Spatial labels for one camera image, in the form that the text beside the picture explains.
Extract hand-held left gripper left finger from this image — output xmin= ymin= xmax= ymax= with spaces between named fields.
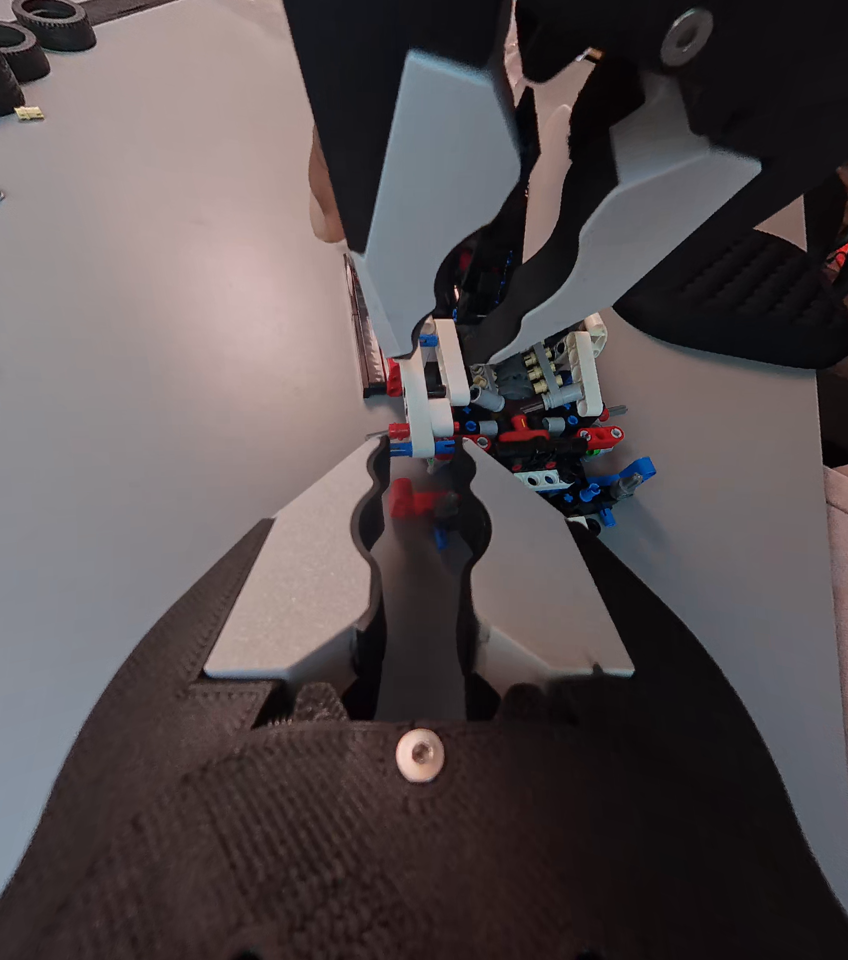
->
xmin=202 ymin=435 xmax=391 ymax=685

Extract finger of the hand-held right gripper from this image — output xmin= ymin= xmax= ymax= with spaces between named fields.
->
xmin=351 ymin=49 xmax=524 ymax=357
xmin=471 ymin=73 xmax=762 ymax=365

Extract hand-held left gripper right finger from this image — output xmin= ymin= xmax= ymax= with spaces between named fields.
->
xmin=460 ymin=441 xmax=636 ymax=696

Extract toy brick car model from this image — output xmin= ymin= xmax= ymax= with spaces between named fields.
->
xmin=345 ymin=225 xmax=657 ymax=538

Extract white brick beam assembly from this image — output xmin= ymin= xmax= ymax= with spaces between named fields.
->
xmin=388 ymin=316 xmax=473 ymax=460

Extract grey desk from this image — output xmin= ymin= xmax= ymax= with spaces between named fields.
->
xmin=0 ymin=0 xmax=848 ymax=960

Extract black chair armrest pad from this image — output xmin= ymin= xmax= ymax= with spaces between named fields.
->
xmin=613 ymin=228 xmax=848 ymax=370

